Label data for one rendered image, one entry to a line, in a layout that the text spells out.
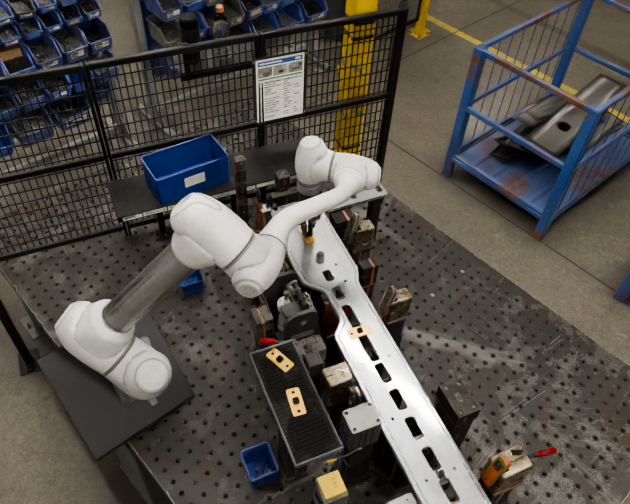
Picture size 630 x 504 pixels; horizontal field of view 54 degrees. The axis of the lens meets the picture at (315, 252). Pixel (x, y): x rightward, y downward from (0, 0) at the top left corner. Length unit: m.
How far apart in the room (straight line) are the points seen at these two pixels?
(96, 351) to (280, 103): 1.26
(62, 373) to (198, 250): 0.80
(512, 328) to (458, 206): 1.61
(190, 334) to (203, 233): 0.95
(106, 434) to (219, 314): 0.63
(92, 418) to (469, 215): 2.66
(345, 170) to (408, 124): 2.70
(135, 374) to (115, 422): 0.32
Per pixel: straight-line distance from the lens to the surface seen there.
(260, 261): 1.61
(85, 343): 1.98
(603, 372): 2.65
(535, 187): 4.14
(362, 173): 2.02
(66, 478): 3.08
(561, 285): 3.84
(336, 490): 1.68
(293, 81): 2.59
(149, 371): 1.98
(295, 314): 1.90
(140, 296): 1.80
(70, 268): 2.80
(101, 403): 2.24
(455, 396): 2.00
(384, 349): 2.08
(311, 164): 2.05
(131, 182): 2.61
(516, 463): 1.92
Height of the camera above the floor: 2.73
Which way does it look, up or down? 48 degrees down
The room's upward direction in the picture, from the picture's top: 4 degrees clockwise
